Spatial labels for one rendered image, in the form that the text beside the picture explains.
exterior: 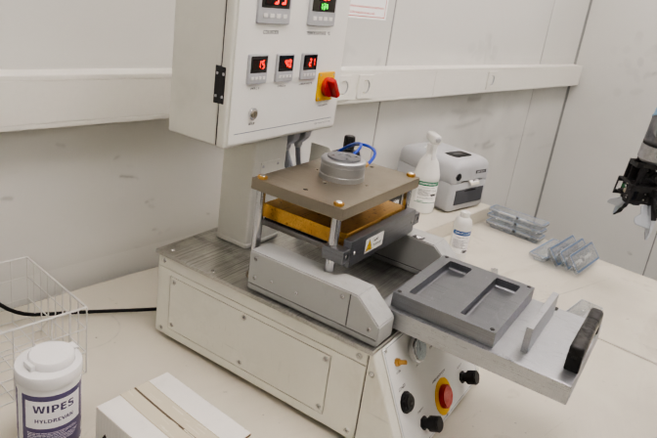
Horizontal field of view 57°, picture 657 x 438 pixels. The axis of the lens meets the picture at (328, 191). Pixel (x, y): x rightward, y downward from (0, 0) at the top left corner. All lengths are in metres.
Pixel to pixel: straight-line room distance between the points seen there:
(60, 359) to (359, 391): 0.43
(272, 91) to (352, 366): 0.47
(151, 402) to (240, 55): 0.53
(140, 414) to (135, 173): 0.63
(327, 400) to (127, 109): 0.68
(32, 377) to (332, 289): 0.42
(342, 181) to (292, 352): 0.29
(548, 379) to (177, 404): 0.51
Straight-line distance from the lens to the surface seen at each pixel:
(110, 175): 1.37
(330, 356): 0.98
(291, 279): 0.97
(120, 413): 0.93
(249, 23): 0.99
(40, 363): 0.93
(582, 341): 0.93
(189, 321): 1.16
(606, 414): 1.30
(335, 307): 0.94
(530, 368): 0.91
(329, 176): 1.04
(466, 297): 0.99
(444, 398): 1.10
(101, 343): 1.23
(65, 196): 1.33
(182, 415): 0.92
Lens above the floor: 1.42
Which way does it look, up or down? 19 degrees down
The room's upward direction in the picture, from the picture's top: 8 degrees clockwise
